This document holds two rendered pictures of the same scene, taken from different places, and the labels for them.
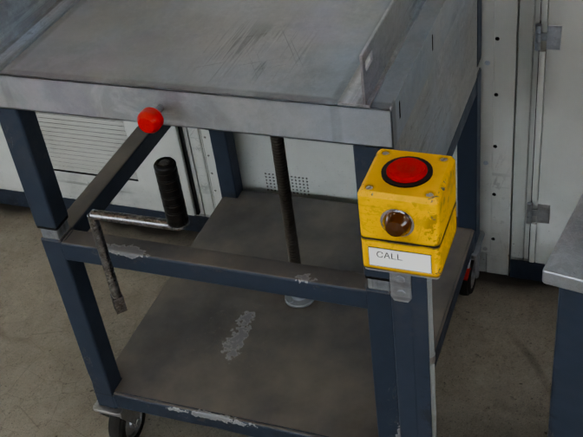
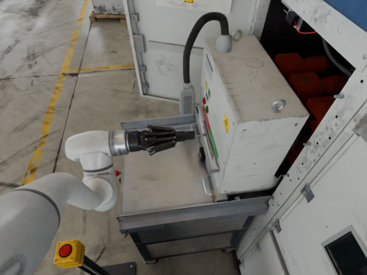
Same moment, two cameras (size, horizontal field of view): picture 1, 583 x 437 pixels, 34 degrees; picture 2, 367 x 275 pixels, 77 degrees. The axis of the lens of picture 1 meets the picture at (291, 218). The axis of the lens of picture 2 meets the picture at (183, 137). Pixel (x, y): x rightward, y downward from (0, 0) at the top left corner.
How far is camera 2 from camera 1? 1.24 m
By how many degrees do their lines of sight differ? 42
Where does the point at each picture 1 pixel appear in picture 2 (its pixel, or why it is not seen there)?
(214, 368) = not seen: hidden behind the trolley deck
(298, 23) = (160, 186)
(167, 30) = (149, 157)
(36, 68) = not seen: hidden behind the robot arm
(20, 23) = (141, 126)
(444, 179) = (63, 261)
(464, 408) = (184, 266)
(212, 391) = not seen: hidden behind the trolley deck
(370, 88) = (123, 221)
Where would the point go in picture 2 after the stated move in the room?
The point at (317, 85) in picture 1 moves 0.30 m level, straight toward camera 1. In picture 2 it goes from (128, 205) to (61, 239)
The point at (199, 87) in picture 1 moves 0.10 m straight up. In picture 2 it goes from (123, 178) to (118, 167)
